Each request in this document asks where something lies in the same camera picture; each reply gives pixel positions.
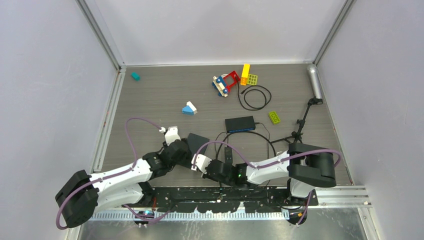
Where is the black power adapter cable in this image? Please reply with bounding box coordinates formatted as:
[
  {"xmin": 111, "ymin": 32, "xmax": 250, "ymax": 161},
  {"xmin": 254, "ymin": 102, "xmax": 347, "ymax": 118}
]
[{"xmin": 215, "ymin": 122, "xmax": 273, "ymax": 160}]

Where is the black power adapter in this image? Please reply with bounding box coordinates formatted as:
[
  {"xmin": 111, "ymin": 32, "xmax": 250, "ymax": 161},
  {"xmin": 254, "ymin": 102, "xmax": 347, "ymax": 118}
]
[{"xmin": 224, "ymin": 146, "xmax": 233, "ymax": 166}]

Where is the teal block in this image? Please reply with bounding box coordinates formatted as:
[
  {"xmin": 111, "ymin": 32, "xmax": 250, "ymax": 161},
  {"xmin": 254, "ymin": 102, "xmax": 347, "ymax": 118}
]
[{"xmin": 131, "ymin": 72, "xmax": 141, "ymax": 81}]

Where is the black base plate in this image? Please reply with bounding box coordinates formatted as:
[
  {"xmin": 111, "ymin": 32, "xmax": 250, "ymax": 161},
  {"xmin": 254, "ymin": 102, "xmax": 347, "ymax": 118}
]
[{"xmin": 128, "ymin": 186, "xmax": 307, "ymax": 213}]

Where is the black network switch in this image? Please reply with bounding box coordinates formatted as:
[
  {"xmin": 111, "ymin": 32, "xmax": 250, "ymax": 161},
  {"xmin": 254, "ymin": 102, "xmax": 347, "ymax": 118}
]
[{"xmin": 224, "ymin": 116, "xmax": 256, "ymax": 133}]

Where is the black mini tripod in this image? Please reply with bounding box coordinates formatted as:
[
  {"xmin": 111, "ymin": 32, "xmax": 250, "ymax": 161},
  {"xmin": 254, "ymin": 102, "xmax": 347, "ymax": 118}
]
[{"xmin": 270, "ymin": 97, "xmax": 323, "ymax": 144}]

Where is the yellow toy brick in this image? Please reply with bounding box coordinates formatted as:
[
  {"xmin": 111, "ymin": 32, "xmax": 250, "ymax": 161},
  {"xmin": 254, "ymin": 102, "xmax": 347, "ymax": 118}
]
[{"xmin": 240, "ymin": 63, "xmax": 251, "ymax": 86}]

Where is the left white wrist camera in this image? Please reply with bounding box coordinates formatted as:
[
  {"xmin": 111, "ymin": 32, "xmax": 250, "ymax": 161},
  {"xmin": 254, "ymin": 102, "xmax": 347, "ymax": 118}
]
[{"xmin": 164, "ymin": 126, "xmax": 181, "ymax": 146}]

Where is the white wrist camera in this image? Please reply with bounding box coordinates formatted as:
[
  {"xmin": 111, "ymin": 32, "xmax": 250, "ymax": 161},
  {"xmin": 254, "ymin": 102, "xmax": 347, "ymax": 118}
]
[
  {"xmin": 191, "ymin": 154, "xmax": 212, "ymax": 174},
  {"xmin": 164, "ymin": 126, "xmax": 181, "ymax": 146}
]

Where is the red blue toy vehicle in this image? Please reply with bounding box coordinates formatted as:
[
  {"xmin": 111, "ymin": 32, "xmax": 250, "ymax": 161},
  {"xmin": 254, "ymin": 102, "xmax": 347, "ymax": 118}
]
[{"xmin": 211, "ymin": 70, "xmax": 241, "ymax": 98}]

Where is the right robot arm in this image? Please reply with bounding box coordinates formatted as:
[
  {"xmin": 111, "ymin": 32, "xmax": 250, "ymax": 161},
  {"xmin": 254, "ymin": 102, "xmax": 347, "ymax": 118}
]
[{"xmin": 191, "ymin": 142, "xmax": 342, "ymax": 205}]

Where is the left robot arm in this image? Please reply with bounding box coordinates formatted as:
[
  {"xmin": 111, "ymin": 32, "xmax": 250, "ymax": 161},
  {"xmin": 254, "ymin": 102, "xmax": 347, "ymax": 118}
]
[{"xmin": 55, "ymin": 138, "xmax": 192, "ymax": 230}]

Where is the blue white toy brick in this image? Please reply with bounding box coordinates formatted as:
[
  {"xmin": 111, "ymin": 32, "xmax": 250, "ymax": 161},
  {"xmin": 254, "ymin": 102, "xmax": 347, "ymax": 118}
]
[{"xmin": 181, "ymin": 101, "xmax": 198, "ymax": 116}]

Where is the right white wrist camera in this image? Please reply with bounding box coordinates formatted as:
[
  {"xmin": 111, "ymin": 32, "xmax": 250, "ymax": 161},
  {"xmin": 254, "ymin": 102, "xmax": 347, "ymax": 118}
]
[{"xmin": 191, "ymin": 154, "xmax": 212, "ymax": 174}]

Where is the black microphone cable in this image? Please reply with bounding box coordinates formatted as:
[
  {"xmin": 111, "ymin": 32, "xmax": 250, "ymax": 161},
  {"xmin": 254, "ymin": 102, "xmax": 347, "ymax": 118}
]
[{"xmin": 236, "ymin": 82, "xmax": 273, "ymax": 112}]

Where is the green toy brick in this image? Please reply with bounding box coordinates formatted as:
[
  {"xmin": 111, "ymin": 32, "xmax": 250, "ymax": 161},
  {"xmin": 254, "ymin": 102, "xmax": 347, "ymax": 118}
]
[{"xmin": 268, "ymin": 111, "xmax": 281, "ymax": 125}]

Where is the silver microphone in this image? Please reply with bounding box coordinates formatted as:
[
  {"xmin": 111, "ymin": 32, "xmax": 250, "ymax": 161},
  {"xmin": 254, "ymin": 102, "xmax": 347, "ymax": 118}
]
[{"xmin": 307, "ymin": 64, "xmax": 323, "ymax": 100}]

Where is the lime green grid plate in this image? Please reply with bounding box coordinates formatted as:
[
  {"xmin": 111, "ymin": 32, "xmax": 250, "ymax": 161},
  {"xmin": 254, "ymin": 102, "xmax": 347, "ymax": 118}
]
[{"xmin": 246, "ymin": 74, "xmax": 258, "ymax": 86}]

